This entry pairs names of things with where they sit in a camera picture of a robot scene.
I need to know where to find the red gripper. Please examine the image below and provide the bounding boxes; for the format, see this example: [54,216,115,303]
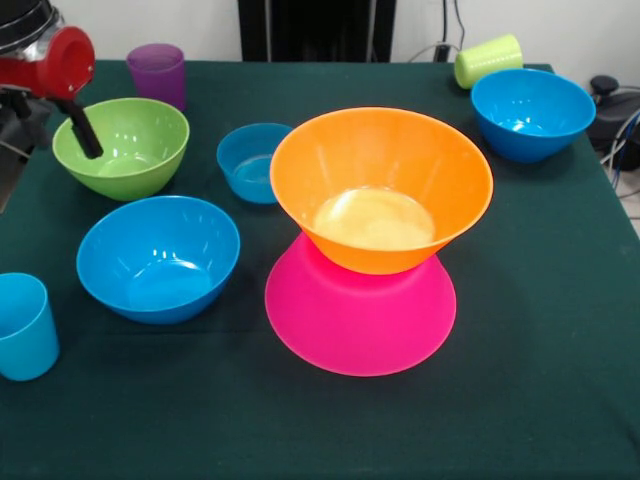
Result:
[0,25,105,160]

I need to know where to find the large blue bowl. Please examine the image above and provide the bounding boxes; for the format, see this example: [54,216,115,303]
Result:
[75,195,242,326]
[470,68,598,165]

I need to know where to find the light blue cup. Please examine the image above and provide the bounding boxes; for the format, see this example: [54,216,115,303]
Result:
[0,272,61,383]

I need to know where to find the orange bowl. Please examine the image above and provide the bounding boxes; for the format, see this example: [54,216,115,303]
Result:
[269,106,495,275]

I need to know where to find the pink bowl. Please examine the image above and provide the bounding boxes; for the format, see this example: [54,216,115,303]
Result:
[264,232,458,378]

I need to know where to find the yellow-green cup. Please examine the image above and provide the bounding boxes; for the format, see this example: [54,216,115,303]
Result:
[453,33,525,91]

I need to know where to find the grey chair base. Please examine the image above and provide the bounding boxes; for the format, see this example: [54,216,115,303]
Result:
[587,74,640,171]
[0,99,54,154]

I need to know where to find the lime green bowl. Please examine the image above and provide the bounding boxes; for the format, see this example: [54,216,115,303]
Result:
[51,97,191,202]

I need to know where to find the purple cup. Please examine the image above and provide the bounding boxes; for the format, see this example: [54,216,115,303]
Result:
[125,43,188,113]

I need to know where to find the small light blue bowl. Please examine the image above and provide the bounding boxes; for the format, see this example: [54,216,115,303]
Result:
[216,122,296,205]

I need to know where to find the dark green tablecloth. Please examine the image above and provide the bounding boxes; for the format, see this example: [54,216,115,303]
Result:
[0,58,640,480]

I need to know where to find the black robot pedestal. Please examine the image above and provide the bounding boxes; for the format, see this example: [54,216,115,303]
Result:
[237,0,397,64]

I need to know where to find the black hanging cable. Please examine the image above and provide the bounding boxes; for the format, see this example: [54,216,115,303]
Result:
[452,0,469,46]

